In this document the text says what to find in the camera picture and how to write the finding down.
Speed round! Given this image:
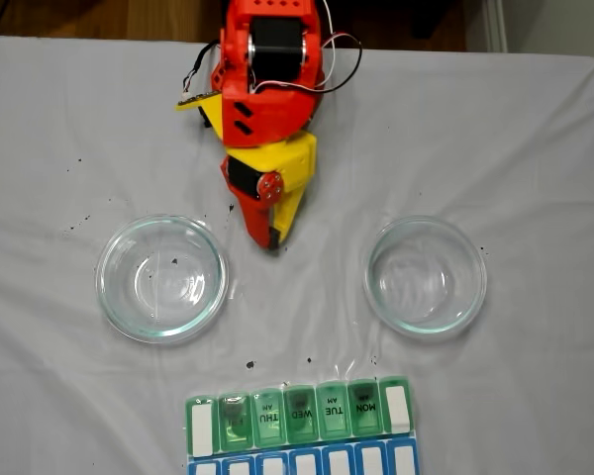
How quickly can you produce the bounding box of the large clear glass bowl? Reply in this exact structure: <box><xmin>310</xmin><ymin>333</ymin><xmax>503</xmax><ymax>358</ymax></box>
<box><xmin>94</xmin><ymin>213</ymin><xmax>229</xmax><ymax>346</ymax></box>

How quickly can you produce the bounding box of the weekly pill organizer box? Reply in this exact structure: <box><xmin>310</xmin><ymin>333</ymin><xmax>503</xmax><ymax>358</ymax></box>
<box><xmin>184</xmin><ymin>375</ymin><xmax>422</xmax><ymax>475</ymax></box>

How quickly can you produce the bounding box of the small clear glass bowl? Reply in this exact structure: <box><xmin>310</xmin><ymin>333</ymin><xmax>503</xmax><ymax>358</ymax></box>
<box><xmin>363</xmin><ymin>215</ymin><xmax>489</xmax><ymax>340</ymax></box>

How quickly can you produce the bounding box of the white tablecloth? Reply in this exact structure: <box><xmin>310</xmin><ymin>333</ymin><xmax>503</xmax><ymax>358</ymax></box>
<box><xmin>0</xmin><ymin>33</ymin><xmax>594</xmax><ymax>475</ymax></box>

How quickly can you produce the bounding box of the camera board on yellow mount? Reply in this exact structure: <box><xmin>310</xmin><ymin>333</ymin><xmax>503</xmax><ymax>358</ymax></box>
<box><xmin>172</xmin><ymin>91</ymin><xmax>225</xmax><ymax>143</ymax></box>

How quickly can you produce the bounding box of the white baseboard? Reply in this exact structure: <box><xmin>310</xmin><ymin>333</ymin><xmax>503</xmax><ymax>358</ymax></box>
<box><xmin>482</xmin><ymin>0</ymin><xmax>510</xmax><ymax>53</ymax></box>

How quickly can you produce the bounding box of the white red servo wire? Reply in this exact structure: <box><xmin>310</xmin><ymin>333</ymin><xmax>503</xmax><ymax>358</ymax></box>
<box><xmin>249</xmin><ymin>0</ymin><xmax>365</xmax><ymax>96</ymax></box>

